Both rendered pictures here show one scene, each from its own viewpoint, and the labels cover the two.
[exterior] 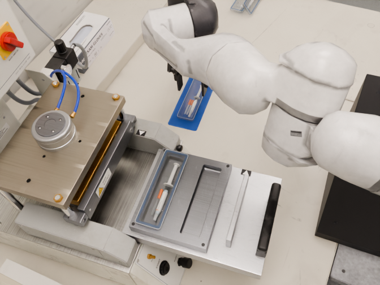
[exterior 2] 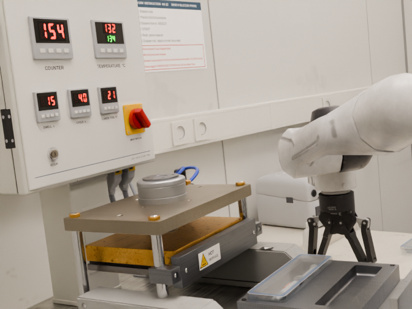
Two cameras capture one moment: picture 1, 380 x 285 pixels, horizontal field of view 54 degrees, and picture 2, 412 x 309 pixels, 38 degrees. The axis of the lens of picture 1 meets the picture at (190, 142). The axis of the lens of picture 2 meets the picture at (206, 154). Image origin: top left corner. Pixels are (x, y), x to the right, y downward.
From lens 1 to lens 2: 63 cm
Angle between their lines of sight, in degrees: 49
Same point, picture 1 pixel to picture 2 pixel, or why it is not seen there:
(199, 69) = (344, 123)
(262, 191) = not seen: outside the picture
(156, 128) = (288, 245)
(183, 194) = (322, 282)
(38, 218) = (110, 295)
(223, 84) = (370, 98)
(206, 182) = (358, 283)
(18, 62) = (138, 150)
